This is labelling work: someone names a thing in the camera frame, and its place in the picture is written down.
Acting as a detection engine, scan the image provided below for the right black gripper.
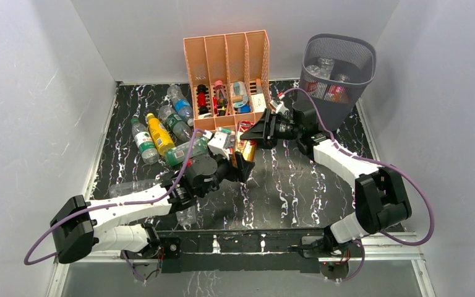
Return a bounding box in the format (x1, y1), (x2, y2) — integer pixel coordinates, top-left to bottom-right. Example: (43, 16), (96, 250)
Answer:
(240, 108), (301, 150)

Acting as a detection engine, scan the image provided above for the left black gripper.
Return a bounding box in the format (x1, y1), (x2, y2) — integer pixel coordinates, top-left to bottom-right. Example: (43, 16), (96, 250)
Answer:
(197, 150), (254, 199)

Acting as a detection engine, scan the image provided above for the gold red tea bottle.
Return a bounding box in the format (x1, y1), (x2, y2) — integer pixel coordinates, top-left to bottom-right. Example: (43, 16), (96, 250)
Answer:
(232, 121), (257, 166)

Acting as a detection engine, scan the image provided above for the red label bottle red cap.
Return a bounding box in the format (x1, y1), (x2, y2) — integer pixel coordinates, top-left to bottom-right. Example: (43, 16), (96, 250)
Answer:
(302, 80), (320, 97)

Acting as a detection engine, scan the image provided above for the red label cola bottle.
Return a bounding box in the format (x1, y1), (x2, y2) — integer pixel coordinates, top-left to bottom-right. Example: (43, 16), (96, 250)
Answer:
(325, 74), (350, 103)

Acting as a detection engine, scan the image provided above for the clear bottle white label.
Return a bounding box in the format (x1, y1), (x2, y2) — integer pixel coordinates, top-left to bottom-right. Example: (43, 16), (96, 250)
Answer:
(305, 58), (335, 80)

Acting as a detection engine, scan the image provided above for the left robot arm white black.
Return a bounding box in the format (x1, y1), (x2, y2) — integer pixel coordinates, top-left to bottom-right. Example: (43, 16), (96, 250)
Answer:
(49, 152), (255, 264)

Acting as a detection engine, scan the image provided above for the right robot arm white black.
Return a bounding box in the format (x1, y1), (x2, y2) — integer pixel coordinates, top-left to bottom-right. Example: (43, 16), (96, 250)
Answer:
(241, 103), (412, 256)

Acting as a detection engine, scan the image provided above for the grey mesh waste bin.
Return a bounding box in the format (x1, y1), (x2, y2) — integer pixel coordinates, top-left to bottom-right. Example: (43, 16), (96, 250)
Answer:
(299, 33), (377, 131)

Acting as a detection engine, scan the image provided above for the small white box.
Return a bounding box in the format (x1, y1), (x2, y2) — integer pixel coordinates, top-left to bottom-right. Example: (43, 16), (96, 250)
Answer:
(238, 122), (254, 132)

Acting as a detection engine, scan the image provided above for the white carton box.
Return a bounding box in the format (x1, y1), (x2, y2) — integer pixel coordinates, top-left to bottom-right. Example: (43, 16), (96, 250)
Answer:
(250, 93), (267, 113)

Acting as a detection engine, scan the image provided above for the blue round object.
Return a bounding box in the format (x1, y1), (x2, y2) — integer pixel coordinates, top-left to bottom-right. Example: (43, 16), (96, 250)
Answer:
(237, 105), (251, 114)

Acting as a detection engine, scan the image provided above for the green white tube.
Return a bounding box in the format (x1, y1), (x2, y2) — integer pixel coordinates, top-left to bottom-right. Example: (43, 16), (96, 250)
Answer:
(216, 127), (235, 135)

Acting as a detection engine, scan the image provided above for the pink cap small bottle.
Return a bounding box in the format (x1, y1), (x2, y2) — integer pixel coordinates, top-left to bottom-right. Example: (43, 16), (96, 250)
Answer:
(215, 80), (228, 116)

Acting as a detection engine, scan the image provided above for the green tinted bottle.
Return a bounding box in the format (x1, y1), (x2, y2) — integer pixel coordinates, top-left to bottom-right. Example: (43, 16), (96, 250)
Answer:
(164, 136), (208, 166)

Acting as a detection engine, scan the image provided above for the peach desk organizer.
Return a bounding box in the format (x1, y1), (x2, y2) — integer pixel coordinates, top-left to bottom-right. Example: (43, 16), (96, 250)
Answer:
(183, 30), (271, 131)

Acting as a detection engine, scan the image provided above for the clear bottle dark green label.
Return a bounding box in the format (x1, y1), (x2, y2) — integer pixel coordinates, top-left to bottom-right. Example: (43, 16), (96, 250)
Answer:
(158, 105), (192, 142)

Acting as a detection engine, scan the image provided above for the red black dumbbell toy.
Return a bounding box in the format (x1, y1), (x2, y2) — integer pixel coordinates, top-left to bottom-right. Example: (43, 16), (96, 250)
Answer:
(197, 84), (209, 116)

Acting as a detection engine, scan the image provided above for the clear water bottle white cap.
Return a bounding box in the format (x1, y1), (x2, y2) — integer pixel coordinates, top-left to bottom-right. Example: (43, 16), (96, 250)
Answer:
(176, 205), (197, 227)

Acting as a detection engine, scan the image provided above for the clear bottle blue label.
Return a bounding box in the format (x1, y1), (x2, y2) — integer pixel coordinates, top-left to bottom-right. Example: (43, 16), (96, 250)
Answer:
(167, 85), (194, 127)

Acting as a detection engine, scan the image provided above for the yellow juice bottle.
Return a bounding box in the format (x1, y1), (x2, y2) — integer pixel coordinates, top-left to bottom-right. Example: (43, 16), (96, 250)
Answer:
(146, 113), (175, 156)

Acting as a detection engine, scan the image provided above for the clear bottle green cap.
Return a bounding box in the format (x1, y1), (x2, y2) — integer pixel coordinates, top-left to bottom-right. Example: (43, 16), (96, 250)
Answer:
(131, 117), (160, 165)

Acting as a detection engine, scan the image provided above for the clear empty bottle left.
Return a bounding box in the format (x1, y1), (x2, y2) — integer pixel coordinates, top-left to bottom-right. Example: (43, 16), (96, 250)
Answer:
(108, 179), (158, 198)

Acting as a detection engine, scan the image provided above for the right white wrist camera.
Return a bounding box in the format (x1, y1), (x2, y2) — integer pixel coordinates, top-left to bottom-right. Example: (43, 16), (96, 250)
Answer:
(269, 93), (289, 116)

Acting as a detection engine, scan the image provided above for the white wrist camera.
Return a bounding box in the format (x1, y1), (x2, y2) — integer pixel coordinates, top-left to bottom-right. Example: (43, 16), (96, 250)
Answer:
(208, 131), (236, 160)
(269, 93), (289, 116)

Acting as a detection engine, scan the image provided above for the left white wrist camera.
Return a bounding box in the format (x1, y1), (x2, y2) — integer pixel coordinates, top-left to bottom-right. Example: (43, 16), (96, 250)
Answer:
(208, 131), (236, 160)

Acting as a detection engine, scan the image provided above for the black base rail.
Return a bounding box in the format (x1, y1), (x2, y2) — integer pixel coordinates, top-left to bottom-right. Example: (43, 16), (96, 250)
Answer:
(155, 227), (366, 275)

